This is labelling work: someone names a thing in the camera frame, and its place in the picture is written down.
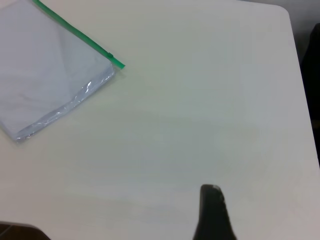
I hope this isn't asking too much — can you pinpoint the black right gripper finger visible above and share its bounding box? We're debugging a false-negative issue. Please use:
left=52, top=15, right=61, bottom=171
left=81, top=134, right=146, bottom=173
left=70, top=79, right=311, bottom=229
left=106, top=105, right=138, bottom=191
left=191, top=184, right=238, bottom=240

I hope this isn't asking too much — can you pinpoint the clear bag with green zipper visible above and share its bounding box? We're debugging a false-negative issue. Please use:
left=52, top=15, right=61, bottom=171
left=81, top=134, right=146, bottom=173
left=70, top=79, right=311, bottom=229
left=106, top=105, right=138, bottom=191
left=0, top=0, right=126, bottom=146

